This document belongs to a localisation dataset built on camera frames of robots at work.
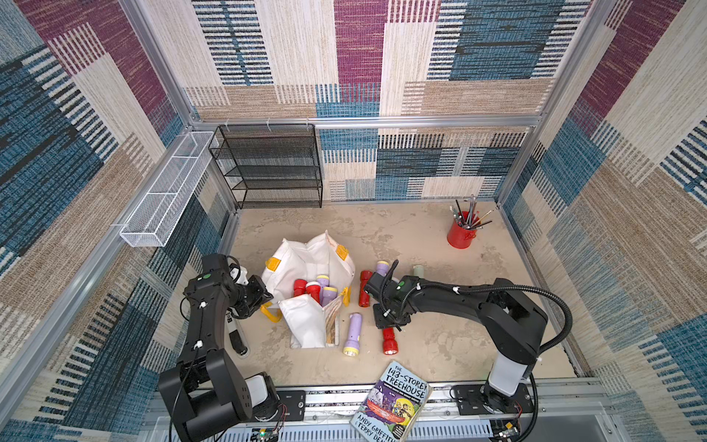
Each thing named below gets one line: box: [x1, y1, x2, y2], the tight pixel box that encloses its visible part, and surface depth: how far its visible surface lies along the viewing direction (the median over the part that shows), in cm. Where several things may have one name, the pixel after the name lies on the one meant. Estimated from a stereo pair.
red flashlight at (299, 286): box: [292, 278, 308, 298], surface depth 92 cm
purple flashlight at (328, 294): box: [320, 285, 338, 307], surface depth 89 cm
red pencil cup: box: [446, 210, 482, 250], surface depth 104 cm
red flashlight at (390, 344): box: [382, 326, 399, 356], surface depth 83 cm
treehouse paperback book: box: [349, 360, 433, 442], surface depth 72 cm
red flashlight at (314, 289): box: [305, 280, 322, 304], surface depth 90 cm
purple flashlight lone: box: [343, 312, 363, 357], surface depth 84 cm
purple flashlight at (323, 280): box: [315, 274, 331, 289], surface depth 96 cm
